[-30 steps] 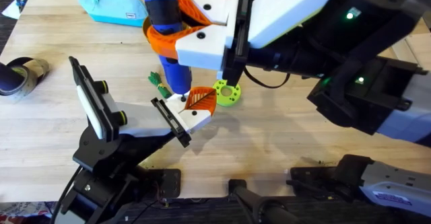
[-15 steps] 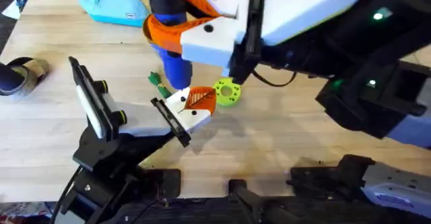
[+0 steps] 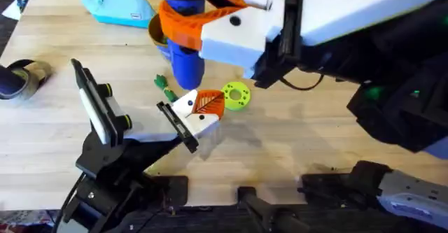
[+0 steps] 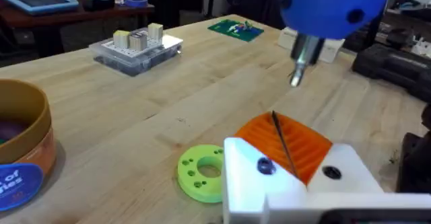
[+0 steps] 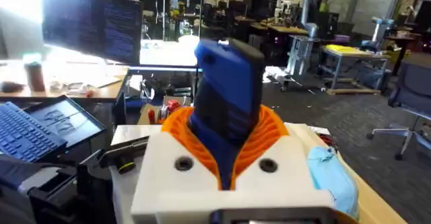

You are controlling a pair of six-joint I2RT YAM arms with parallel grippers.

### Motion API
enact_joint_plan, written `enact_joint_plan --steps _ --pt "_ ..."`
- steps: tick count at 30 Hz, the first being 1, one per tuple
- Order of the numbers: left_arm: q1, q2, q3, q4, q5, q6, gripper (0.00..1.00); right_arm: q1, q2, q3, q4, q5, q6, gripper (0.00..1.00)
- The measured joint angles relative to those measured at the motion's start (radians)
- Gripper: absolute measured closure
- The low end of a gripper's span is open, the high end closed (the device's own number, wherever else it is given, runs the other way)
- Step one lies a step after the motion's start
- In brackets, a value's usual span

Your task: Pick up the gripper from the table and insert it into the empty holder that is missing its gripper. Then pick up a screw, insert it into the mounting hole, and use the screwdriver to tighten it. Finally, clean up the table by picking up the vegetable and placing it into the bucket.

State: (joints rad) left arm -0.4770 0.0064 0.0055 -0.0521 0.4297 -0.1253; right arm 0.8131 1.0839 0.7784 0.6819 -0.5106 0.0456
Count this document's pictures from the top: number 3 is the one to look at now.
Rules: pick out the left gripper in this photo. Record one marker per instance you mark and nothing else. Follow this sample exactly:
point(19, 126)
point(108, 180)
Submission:
point(150, 136)

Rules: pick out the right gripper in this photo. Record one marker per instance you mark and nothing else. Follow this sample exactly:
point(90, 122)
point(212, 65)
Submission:
point(367, 9)

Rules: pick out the blue electric screwdriver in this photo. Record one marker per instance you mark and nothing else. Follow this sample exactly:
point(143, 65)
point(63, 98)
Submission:
point(185, 68)

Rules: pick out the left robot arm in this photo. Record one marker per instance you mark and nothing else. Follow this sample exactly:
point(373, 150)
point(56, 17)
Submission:
point(105, 208)

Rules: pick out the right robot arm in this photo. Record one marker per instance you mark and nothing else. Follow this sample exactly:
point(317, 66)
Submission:
point(402, 191)

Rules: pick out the green toy vegetable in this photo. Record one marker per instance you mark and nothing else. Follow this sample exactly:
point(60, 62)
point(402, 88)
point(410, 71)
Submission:
point(164, 86)

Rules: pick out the small round bucket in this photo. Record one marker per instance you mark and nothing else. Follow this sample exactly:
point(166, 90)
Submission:
point(154, 30)

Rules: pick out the green disc with holes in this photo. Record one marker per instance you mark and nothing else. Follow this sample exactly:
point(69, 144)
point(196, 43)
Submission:
point(228, 100)

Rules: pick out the black upright left wrist plate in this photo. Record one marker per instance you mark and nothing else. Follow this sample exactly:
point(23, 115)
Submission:
point(91, 100)

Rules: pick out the light blue zip pouch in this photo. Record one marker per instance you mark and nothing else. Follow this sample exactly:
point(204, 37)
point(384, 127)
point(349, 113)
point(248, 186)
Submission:
point(119, 7)

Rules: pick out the tan tape roll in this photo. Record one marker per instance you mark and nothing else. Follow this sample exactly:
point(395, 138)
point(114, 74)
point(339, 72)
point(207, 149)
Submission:
point(38, 77)

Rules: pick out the small blue tool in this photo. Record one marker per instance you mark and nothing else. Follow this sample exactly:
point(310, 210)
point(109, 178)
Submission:
point(22, 2)

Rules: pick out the white paper sheet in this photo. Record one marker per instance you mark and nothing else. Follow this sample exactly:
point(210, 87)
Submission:
point(10, 10)

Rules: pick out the black rail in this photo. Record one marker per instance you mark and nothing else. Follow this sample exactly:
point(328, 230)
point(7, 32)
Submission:
point(266, 208)

